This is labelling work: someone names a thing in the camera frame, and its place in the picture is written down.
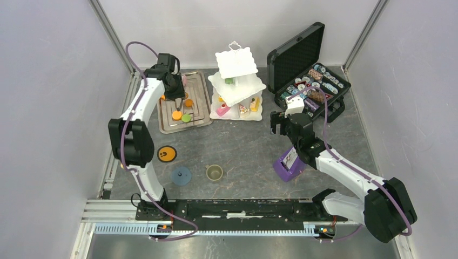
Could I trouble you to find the orange macaron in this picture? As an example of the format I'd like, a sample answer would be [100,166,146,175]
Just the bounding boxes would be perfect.
[172,111,183,121]
[184,99,194,108]

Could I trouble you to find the yellow rectangular cake slice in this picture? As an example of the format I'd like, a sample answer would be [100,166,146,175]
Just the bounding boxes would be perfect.
[250,97,260,112]

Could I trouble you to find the green macaron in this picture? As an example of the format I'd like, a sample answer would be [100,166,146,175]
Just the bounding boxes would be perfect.
[181,114,192,123]

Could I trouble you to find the white sprinkle cake slice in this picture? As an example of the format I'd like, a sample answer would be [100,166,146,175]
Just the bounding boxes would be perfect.
[238,104,251,118]

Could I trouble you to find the white three-tier cake stand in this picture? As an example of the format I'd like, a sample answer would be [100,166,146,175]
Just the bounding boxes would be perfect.
[207,41,266,121]

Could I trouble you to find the pink layered cake slice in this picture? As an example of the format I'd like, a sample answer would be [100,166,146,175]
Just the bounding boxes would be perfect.
[216,103,231,117]

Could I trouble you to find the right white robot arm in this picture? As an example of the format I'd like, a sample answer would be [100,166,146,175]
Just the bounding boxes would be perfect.
[270,112,417,243]

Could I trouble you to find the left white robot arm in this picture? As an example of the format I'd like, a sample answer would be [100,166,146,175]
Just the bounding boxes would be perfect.
[108,53,186,220]

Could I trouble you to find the brown poker chip stack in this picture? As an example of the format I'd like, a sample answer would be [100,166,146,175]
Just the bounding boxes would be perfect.
[307,90,327,103]

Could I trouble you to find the purple card shuffler box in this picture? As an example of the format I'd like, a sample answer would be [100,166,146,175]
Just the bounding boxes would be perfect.
[273,147,306,182]

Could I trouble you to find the silver metal tray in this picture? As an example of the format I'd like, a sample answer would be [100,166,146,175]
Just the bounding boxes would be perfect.
[157,71,212,134]

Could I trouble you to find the black poker chip case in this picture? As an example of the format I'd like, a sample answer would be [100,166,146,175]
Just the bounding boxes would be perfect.
[267,22,351,122]

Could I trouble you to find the yellow smiley coaster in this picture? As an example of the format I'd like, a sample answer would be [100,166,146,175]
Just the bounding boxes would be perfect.
[157,145,177,162]

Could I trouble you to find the olive green cup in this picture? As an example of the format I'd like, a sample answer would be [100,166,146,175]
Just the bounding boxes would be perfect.
[206,165,224,181]

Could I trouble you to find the blue round coaster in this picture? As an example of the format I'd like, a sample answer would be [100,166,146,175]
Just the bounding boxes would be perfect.
[170,167,192,186]

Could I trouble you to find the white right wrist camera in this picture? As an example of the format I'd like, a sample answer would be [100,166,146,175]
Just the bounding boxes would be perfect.
[285,96,305,118]

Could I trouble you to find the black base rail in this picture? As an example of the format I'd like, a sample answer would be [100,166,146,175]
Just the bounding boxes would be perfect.
[136,199,346,230]

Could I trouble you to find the aluminium cable duct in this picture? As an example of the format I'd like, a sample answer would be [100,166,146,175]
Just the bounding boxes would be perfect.
[93,223,335,237]

